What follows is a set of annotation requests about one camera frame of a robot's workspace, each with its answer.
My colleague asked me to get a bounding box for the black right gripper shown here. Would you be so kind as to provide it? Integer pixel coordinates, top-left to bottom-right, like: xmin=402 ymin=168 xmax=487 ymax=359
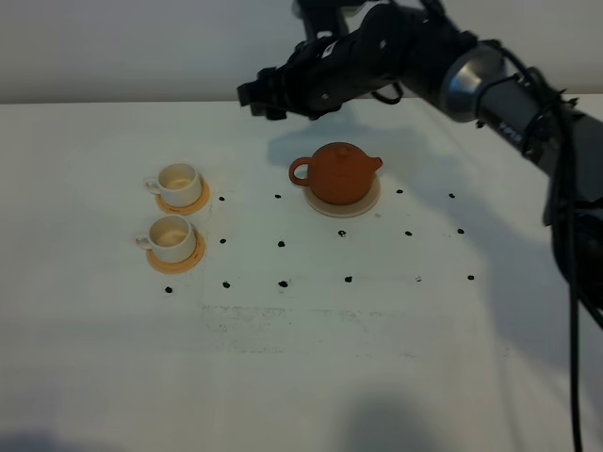
xmin=236 ymin=13 xmax=405 ymax=121

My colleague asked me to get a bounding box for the brown clay teapot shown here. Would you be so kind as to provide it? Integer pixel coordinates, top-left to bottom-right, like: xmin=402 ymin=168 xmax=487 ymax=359
xmin=288 ymin=142 xmax=383 ymax=205

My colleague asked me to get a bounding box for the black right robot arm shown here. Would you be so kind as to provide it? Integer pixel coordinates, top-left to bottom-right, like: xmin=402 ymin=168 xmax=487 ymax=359
xmin=237 ymin=1 xmax=602 ymax=320

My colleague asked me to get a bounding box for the beige round teapot coaster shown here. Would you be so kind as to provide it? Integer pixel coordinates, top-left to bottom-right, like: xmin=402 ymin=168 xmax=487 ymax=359
xmin=302 ymin=175 xmax=381 ymax=218

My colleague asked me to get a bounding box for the far white teacup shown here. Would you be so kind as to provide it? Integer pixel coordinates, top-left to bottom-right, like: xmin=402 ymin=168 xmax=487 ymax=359
xmin=143 ymin=163 xmax=204 ymax=207

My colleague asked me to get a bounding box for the white teacup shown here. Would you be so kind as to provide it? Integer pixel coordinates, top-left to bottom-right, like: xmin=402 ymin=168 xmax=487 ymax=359
xmin=135 ymin=215 xmax=196 ymax=264
xmin=143 ymin=163 xmax=204 ymax=207

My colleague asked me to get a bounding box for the far orange round coaster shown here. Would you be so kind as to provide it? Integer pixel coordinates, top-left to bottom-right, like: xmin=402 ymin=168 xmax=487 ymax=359
xmin=155 ymin=180 xmax=211 ymax=216

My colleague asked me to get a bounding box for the orange round coaster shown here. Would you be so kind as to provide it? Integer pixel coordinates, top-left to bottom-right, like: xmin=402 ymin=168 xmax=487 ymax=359
xmin=145 ymin=231 xmax=205 ymax=275
xmin=155 ymin=180 xmax=211 ymax=216

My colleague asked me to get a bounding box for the near white teacup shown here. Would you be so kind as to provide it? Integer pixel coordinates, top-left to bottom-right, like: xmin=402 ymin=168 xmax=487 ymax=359
xmin=135 ymin=215 xmax=196 ymax=264

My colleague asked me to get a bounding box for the near orange round coaster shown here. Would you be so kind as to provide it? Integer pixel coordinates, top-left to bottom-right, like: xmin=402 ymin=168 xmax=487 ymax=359
xmin=145 ymin=231 xmax=205 ymax=275

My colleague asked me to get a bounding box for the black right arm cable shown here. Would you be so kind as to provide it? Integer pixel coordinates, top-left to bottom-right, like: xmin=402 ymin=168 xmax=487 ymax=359
xmin=374 ymin=0 xmax=603 ymax=452

